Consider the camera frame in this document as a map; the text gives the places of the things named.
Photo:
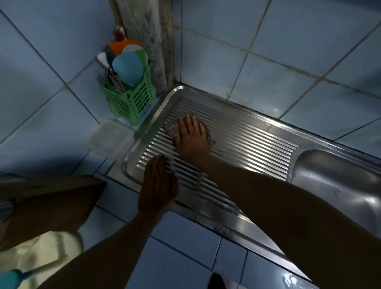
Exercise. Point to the white plastic spoon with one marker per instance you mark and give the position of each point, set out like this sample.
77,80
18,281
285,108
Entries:
102,59

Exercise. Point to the cream cup rack teal knobs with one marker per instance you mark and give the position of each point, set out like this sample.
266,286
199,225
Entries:
44,253

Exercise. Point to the red white small bottle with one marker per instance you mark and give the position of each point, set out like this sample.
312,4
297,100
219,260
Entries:
120,34

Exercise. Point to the white plastic scoop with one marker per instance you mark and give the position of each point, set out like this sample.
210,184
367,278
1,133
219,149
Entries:
132,48

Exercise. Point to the checked dishcloth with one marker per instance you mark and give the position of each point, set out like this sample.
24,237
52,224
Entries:
169,129

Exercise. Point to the clear plastic container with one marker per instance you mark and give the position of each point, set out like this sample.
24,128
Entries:
110,140

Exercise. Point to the stainless steel sink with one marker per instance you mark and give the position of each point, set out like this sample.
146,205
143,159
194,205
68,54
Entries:
253,140

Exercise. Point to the orange plastic utensil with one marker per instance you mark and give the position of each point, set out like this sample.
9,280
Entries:
117,47

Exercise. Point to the person's right forearm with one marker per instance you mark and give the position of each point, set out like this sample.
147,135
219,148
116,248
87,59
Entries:
297,220

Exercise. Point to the wooden knife block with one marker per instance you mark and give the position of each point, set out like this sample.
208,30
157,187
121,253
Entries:
53,205

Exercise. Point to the person's right hand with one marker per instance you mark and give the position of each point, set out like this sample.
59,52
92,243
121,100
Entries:
193,143

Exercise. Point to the person's right foot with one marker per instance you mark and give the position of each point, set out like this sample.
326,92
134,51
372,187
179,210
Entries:
216,281

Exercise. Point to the light blue plastic scoop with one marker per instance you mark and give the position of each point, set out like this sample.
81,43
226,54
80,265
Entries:
128,70

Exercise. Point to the person's left hand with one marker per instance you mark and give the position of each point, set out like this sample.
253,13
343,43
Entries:
156,190

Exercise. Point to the person's left forearm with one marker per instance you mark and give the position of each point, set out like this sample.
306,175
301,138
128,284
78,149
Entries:
104,256

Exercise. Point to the green plastic basket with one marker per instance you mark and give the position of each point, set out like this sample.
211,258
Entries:
134,102

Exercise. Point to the green plastic scoop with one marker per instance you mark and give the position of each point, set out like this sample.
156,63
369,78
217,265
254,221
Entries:
143,58

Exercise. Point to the knives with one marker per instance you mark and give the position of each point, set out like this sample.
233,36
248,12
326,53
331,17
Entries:
117,82

